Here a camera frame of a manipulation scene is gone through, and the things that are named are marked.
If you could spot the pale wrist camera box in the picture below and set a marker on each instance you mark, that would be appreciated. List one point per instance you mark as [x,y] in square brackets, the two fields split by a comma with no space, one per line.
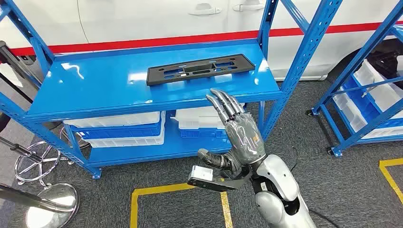
[201,173]

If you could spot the black barrier post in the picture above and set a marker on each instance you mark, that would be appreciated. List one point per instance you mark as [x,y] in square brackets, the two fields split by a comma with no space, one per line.
[12,59]

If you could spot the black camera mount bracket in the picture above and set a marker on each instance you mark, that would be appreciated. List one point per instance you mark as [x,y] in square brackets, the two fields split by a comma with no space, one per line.
[220,185]

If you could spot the blue metal shelf rack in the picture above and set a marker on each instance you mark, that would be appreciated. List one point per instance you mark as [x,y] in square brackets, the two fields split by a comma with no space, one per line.
[94,85]
[362,54]

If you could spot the white car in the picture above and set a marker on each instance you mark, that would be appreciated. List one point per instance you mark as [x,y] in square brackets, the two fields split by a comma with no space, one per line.
[141,19]

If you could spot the blue plastic bin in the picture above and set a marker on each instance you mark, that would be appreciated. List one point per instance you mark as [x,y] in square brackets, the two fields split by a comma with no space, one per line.
[119,132]
[362,100]
[201,133]

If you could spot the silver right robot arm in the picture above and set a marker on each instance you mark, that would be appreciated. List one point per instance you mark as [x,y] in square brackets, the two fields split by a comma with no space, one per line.
[277,179]

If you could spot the stanchion with chrome base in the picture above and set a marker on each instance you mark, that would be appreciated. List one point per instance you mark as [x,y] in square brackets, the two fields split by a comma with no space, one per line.
[53,201]

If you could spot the red barrier belt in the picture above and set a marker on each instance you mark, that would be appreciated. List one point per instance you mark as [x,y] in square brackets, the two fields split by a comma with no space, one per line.
[157,41]

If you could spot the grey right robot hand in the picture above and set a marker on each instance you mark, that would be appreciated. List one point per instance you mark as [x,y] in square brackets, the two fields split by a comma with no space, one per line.
[242,138]

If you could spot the white plastic bin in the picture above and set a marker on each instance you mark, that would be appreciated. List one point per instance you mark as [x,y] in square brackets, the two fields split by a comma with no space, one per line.
[381,91]
[110,119]
[198,118]
[349,113]
[126,142]

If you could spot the black plastic plate holder part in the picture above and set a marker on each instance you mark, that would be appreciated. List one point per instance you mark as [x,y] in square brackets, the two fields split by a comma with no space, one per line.
[163,74]

